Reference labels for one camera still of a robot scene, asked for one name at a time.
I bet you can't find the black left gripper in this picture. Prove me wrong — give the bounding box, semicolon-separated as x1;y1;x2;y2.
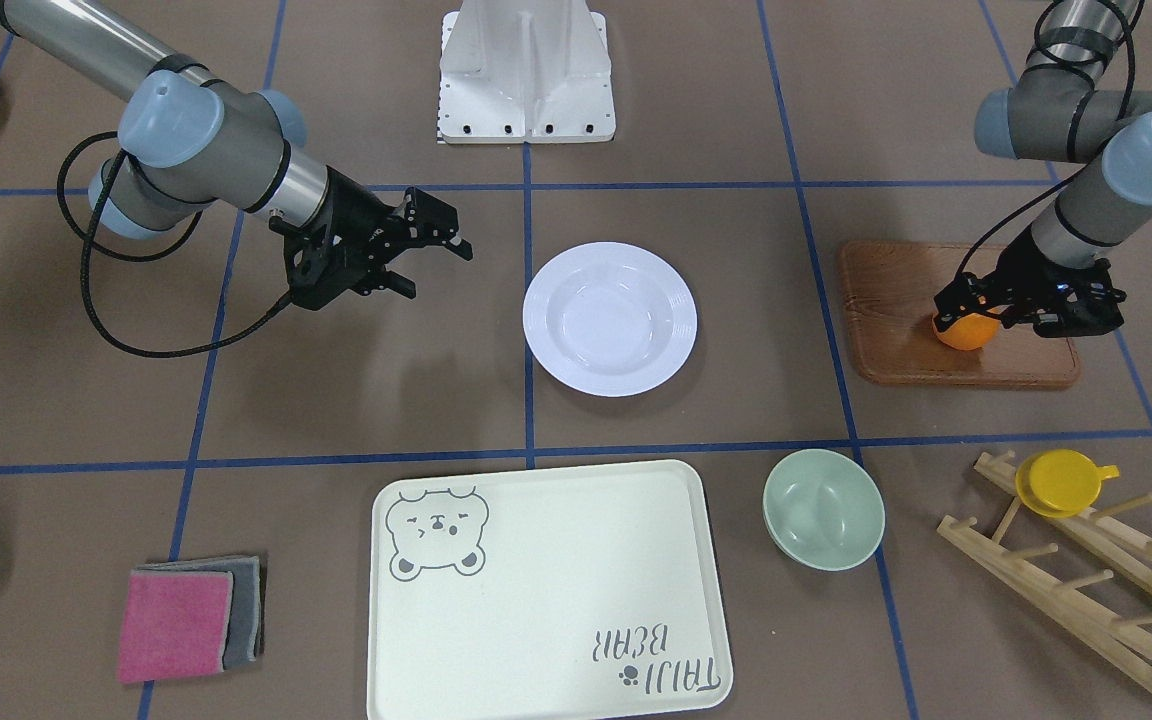
932;238;1126;338

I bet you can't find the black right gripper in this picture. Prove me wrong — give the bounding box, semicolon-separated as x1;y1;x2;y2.
270;169;473;311

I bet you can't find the orange fruit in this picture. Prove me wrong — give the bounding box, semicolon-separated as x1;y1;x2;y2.
932;313;1001;353

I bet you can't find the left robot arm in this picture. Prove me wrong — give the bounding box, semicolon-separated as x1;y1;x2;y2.
932;1;1152;350

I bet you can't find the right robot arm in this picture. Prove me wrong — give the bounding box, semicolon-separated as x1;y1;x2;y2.
0;1;473;310

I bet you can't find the cream bear tray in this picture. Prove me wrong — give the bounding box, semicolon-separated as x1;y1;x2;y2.
366;460;735;719

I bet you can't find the brown wooden cutting board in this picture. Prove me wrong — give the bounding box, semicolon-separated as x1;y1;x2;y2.
838;240;1082;391

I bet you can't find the yellow mug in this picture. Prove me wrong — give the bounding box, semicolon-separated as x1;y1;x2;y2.
1014;448;1121;518

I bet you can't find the white round plate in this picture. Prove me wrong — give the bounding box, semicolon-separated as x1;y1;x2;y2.
522;242;699;397

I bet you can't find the green ceramic bowl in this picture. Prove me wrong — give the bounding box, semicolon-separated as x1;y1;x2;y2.
761;448;886;571

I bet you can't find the wooden peg drying rack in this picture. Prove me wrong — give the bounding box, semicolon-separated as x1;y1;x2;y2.
937;450;1152;694

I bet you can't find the grey cloth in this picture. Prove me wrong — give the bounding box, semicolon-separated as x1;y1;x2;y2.
134;555;262;673

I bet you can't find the pink cloth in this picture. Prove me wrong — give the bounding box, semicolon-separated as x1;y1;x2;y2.
116;570;233;684

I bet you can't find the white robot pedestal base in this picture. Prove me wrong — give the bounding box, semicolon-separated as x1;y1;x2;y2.
435;1;617;145

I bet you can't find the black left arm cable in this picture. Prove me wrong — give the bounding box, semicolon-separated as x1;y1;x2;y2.
954;0;1145;291

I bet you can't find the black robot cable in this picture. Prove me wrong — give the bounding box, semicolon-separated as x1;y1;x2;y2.
56;132;297;359

